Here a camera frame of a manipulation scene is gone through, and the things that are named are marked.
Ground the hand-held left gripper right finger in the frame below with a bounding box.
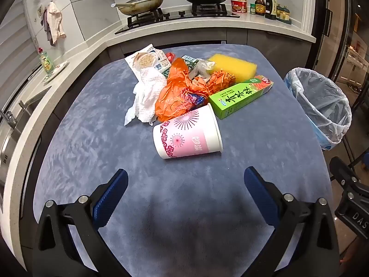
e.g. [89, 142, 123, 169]
[244, 166, 341, 277]

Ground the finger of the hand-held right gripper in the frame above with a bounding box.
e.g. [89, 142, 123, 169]
[329, 156, 369, 201]

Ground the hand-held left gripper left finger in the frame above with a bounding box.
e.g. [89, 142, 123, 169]
[32, 168, 129, 277]

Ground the bin with plastic liner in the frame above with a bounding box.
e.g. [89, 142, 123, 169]
[283, 67, 353, 151]

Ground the pink flowered paper cup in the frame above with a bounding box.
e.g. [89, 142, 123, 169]
[152, 103, 224, 159]

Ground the green cardboard box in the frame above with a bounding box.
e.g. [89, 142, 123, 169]
[208, 75, 274, 120]

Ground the white paper towel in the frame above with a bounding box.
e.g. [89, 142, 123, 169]
[124, 67, 168, 126]

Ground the orange plastic bag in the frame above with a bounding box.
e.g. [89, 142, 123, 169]
[155, 58, 214, 122]

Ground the yellow sponge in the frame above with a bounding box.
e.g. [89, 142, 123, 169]
[208, 53, 258, 83]

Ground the blue tablecloth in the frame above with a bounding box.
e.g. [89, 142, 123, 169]
[33, 45, 341, 277]

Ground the steel sink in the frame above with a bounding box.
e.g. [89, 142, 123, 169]
[0, 87, 51, 168]

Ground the metal faucet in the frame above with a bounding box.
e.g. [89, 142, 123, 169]
[0, 100, 29, 129]

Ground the clear crumpled plastic wrapper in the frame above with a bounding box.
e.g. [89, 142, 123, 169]
[189, 59, 216, 81]

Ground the white plate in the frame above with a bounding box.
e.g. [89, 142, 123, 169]
[43, 60, 70, 84]

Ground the green dish soap bottle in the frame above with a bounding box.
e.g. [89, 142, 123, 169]
[38, 48, 55, 74]

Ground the glass sliding door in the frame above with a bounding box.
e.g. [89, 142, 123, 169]
[314, 0, 369, 75]

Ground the grey kitchen cabinet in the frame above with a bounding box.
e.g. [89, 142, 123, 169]
[105, 29, 313, 70]

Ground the spice jar rack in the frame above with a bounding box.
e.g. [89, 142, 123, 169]
[276, 4, 292, 25]

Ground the grey hanging cloth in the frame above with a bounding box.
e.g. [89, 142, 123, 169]
[40, 8, 57, 46]

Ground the dark soy sauce bottle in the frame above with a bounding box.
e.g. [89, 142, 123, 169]
[265, 0, 278, 21]

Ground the pink hanging cloth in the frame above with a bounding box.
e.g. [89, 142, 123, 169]
[46, 1, 67, 39]

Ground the red instant noodle bowl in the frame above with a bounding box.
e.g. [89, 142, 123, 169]
[231, 0, 248, 13]

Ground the beige frying pan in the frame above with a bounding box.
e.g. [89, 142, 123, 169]
[111, 0, 165, 16]

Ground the black gas stove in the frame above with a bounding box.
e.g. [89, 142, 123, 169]
[114, 4, 241, 35]

